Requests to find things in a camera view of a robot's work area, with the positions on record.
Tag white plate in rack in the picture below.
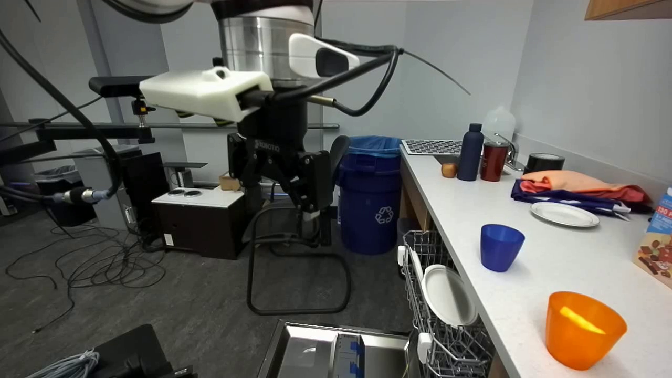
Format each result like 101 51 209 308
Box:
420 264 477 327

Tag wire dishwasher rack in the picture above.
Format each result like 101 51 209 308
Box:
397 229 494 378

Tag black computer tower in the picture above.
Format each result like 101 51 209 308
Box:
122 153 170 242

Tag white plate on counter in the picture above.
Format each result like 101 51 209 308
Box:
528 202 601 229

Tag red tumbler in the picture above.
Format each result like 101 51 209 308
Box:
480 146 507 180

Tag blue recycling bin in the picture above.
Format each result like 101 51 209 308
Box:
335 137 400 257

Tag orange fruit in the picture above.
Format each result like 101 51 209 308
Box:
440 161 457 179

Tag dark low cabinet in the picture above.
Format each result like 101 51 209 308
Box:
150 188 246 261

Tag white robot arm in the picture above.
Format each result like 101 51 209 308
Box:
105 0 359 219

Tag small cardboard box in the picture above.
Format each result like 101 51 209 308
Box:
218 175 241 191

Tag clear plastic bag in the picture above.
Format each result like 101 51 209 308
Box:
482 105 518 143

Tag navy water bottle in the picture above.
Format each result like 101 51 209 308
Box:
457 125 482 180

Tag blue plastic cup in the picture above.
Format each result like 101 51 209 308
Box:
480 223 524 274

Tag steel dishwasher door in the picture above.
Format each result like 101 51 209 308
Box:
255 321 410 378

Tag black camera on stand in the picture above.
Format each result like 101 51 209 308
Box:
89 76 143 98

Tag sink drying mat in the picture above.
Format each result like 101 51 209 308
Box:
400 138 462 155

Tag black cantilever chair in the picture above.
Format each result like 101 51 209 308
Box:
246 203 353 315

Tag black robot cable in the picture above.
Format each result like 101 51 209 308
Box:
0 30 123 208

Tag orange and blue cloths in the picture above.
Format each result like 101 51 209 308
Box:
511 171 652 219

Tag orange plastic cup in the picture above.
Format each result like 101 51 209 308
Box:
544 292 627 370

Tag colourful cereal box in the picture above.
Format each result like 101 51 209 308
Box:
635 188 672 289

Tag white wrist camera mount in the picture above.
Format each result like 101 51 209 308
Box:
139 67 273 122

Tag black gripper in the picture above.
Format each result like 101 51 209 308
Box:
237 86 329 245

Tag black round container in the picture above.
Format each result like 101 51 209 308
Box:
524 153 564 172

